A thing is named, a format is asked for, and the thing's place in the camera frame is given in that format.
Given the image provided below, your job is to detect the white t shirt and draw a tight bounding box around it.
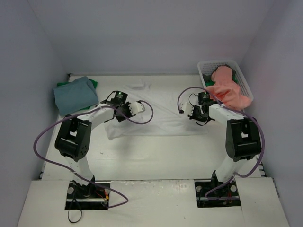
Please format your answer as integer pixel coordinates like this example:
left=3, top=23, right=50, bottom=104
left=105, top=80, right=208, bottom=140

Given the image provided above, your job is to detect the grey-blue t shirt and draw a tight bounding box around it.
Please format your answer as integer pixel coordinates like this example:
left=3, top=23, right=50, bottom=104
left=52, top=76, right=99, bottom=117

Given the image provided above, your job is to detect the white laundry basket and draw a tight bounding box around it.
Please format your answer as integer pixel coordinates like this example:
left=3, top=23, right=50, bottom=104
left=197, top=59, right=254, bottom=101

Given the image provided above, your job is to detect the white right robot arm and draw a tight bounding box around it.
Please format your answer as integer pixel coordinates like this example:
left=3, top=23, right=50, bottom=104
left=188, top=92, right=262, bottom=195

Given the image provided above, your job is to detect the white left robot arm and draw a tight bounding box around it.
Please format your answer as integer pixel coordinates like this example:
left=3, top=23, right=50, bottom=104
left=55, top=91, right=132, bottom=199

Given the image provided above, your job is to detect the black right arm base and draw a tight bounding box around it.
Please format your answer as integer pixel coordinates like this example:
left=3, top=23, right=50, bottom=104
left=194, top=180, right=241, bottom=208

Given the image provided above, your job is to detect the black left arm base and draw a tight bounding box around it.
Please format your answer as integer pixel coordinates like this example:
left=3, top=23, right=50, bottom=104
left=64, top=181, right=110, bottom=210

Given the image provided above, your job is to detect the pink t shirt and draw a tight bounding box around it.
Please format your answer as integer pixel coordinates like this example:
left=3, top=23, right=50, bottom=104
left=206, top=66, right=251, bottom=110

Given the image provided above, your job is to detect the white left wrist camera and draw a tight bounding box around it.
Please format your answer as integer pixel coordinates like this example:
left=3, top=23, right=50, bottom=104
left=128, top=101, right=145, bottom=115

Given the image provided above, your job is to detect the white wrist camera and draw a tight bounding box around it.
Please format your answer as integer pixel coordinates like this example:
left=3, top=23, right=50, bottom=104
left=128, top=101, right=145, bottom=115
left=179, top=102, right=194, bottom=116

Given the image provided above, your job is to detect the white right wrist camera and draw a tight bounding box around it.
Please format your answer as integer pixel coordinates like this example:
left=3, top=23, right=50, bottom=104
left=179, top=102, right=194, bottom=116

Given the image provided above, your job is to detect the black loop cable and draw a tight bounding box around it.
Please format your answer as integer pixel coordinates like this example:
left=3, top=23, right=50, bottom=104
left=67, top=198, right=83, bottom=224

